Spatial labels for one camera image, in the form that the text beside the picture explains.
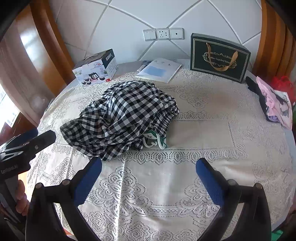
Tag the black white checkered garment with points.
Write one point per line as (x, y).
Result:
(122, 111)

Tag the white wall socket panel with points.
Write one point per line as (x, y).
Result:
(177, 33)

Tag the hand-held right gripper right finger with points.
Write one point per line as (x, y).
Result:
(209, 180)

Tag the white wall socket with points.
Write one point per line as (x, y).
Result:
(163, 34)

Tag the white lace tablecloth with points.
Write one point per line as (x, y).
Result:
(185, 185)

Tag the red plastic bag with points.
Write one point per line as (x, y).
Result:
(283, 84)

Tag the wooden headboard post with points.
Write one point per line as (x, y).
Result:
(50, 34)
(275, 39)

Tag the person's left hand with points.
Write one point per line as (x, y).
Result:
(22, 198)

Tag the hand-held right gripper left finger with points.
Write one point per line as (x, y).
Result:
(89, 178)

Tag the white booklet in plastic sleeve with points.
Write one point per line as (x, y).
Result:
(159, 69)

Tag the white tea set box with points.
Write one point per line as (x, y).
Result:
(97, 69)

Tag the black cloth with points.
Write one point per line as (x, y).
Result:
(253, 84)

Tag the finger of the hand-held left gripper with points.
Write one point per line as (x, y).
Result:
(44, 139)
(27, 135)

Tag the white wall switch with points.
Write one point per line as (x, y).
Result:
(149, 34)

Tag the small white blue packet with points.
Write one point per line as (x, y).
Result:
(145, 63)

